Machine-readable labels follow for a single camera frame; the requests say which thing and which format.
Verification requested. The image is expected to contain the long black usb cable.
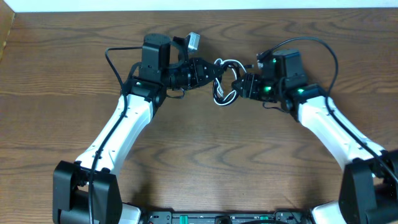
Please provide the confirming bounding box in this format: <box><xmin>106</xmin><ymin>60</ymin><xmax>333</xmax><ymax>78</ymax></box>
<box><xmin>211</xmin><ymin>61</ymin><xmax>255</xmax><ymax>105</ymax></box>

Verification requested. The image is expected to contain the white usb cable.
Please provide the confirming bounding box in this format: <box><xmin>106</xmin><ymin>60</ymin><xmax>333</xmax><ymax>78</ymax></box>
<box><xmin>213</xmin><ymin>58</ymin><xmax>248</xmax><ymax>107</ymax></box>

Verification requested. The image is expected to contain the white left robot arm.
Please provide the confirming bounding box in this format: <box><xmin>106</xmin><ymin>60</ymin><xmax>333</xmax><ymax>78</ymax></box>
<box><xmin>53</xmin><ymin>32</ymin><xmax>223</xmax><ymax>224</ymax></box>

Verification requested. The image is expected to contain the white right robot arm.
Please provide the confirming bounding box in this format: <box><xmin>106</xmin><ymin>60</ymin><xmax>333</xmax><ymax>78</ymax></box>
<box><xmin>231</xmin><ymin>49</ymin><xmax>397</xmax><ymax>223</ymax></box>

